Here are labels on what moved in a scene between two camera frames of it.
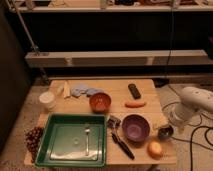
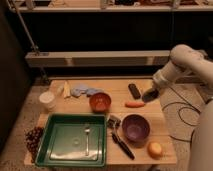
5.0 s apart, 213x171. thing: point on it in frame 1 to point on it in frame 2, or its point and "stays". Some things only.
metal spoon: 87,130 stays
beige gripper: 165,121 to 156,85
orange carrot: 135,104 stays
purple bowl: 135,129 stays
